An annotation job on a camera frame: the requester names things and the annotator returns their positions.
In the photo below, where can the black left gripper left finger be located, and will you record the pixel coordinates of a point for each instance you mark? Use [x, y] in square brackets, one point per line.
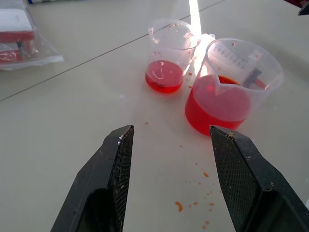
[101, 178]

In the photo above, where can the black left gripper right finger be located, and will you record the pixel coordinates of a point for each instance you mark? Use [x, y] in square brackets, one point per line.
[251, 178]

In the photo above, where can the small clear plastic beaker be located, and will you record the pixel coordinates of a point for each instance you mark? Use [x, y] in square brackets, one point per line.
[164, 77]

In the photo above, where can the large clear plastic beaker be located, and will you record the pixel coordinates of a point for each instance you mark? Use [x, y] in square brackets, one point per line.
[217, 108]

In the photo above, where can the dark object at table edge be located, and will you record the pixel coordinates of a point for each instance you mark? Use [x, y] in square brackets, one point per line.
[304, 9]

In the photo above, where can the clear plastic bag with box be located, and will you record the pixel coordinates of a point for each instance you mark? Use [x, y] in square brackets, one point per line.
[19, 41]

